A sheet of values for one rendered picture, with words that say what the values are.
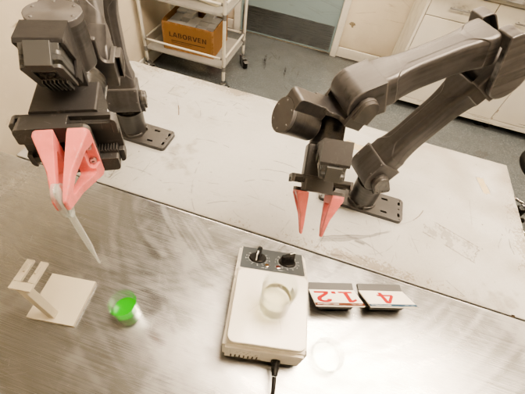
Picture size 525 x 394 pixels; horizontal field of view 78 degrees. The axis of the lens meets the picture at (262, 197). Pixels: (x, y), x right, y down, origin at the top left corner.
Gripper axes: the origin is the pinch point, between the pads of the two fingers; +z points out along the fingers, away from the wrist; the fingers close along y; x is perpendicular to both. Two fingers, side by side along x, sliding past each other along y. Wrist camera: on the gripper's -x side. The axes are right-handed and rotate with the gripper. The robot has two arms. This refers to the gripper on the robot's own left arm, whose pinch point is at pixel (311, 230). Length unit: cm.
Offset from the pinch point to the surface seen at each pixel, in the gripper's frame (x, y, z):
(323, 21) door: 238, 22, -160
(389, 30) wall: 229, 78, -156
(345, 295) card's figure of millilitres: 4.6, 9.3, 11.7
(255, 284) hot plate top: -2.9, -8.0, 9.9
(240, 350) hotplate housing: -7.2, -8.9, 19.1
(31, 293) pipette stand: -9.1, -40.1, 14.6
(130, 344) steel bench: -2.8, -26.8, 23.2
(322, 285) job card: 7.1, 5.2, 11.2
